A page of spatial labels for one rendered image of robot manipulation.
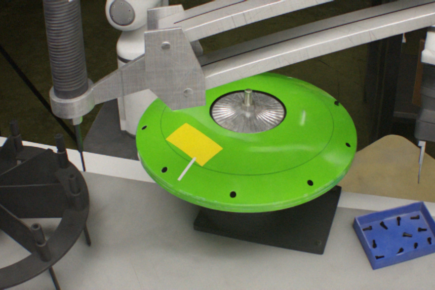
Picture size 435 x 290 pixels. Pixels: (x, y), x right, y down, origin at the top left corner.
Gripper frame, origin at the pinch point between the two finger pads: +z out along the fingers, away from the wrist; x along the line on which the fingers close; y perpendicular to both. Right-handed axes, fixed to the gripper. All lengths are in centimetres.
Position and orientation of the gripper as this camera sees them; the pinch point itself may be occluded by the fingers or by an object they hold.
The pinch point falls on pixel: (429, 184)
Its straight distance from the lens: 92.3
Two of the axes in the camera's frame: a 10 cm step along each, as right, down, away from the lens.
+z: -1.2, 9.8, 1.8
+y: 2.5, -1.5, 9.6
